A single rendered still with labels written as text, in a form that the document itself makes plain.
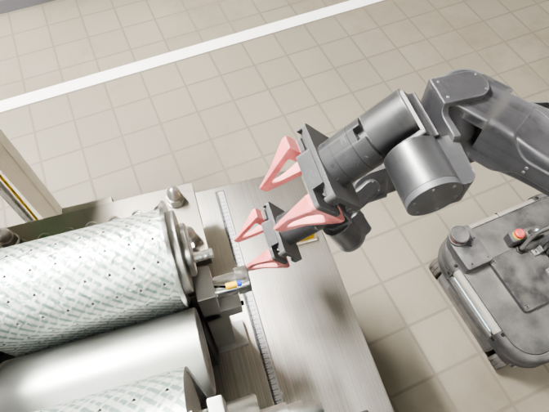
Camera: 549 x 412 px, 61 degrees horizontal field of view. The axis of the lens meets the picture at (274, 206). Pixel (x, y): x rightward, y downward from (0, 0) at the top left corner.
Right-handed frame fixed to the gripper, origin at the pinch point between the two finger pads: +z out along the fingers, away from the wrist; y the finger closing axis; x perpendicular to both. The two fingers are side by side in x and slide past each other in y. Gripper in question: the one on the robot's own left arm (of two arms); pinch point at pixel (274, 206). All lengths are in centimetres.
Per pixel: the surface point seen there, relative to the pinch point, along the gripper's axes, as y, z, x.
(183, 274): -3.1, 13.6, 3.9
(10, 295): -0.9, 27.1, 18.4
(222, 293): -3.5, 16.8, -6.4
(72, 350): -6.8, 29.5, 9.8
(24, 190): 77, 106, -25
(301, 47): 169, 36, -150
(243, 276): -2.4, 13.1, -7.5
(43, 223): 26, 50, 1
